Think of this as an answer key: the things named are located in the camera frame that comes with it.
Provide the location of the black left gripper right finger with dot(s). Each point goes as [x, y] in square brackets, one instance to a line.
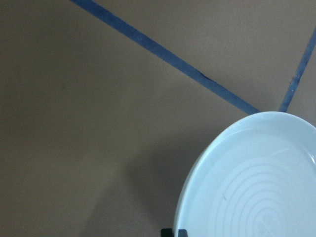
[182, 233]

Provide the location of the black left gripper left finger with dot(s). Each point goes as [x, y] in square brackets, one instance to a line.
[167, 232]

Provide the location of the light blue plate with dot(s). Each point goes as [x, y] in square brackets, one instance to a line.
[256, 179]

